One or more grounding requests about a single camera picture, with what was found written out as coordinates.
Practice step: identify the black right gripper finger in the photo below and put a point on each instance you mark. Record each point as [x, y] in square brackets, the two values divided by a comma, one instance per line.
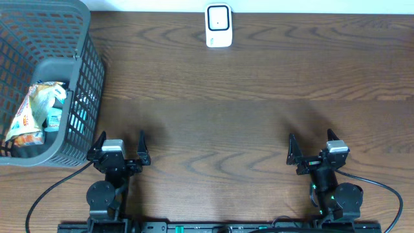
[294, 155]
[331, 135]

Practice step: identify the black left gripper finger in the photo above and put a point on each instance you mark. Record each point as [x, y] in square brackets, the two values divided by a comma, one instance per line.
[97, 146]
[142, 150]

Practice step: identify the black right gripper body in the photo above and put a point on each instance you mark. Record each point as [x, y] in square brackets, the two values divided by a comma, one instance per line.
[310, 164]

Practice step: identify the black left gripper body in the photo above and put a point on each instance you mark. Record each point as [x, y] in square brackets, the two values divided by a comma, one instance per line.
[118, 165]

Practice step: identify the light teal snack packet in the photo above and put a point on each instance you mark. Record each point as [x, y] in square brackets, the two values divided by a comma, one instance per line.
[53, 120]

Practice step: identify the orange tissue packet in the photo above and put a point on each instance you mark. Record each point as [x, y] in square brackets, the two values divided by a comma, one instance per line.
[30, 139]

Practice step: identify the large yellow snack bag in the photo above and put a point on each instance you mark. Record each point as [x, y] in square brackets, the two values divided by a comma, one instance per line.
[34, 110]

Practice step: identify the green Kleenex tissue packet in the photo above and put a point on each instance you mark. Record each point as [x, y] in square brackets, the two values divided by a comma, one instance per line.
[60, 94]

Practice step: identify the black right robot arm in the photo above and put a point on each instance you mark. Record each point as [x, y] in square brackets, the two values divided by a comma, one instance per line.
[337, 202]

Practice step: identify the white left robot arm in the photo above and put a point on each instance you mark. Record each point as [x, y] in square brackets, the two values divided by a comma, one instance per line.
[107, 199]

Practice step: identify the white barcode scanner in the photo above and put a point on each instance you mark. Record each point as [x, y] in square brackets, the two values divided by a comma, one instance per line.
[218, 25]

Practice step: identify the grey plastic mesh basket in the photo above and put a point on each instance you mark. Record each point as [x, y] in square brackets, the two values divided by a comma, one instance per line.
[49, 41]

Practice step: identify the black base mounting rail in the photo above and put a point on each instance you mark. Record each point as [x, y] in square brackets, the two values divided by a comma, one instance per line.
[163, 227]

